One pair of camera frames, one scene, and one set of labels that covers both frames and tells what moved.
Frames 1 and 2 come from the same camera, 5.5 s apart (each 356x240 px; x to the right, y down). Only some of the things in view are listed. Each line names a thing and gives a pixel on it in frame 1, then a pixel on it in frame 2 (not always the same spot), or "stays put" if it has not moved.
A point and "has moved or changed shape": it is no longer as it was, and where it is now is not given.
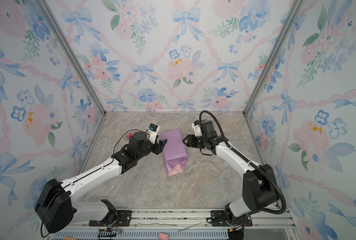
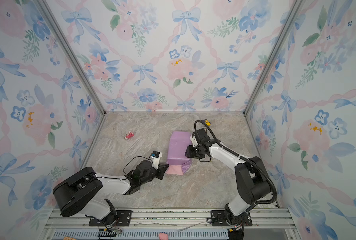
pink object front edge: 163,236 stays put
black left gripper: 160,146 → 161,169
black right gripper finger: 187,140 → 190,152
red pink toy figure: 128,136 stays put
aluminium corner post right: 271,63 stays put
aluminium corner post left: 45,10 stays put
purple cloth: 174,152 has moved or changed shape
